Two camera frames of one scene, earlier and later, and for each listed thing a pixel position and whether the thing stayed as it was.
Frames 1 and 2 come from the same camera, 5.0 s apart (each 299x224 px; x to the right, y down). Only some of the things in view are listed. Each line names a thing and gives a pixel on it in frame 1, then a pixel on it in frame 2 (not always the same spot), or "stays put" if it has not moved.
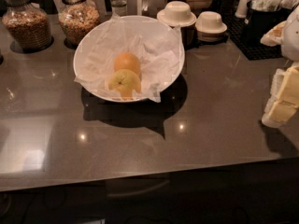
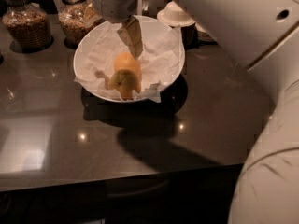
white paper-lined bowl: (157, 51) stays put
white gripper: (291, 37) -> (114, 7)
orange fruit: (127, 61) stays put
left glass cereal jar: (26, 24) stays put
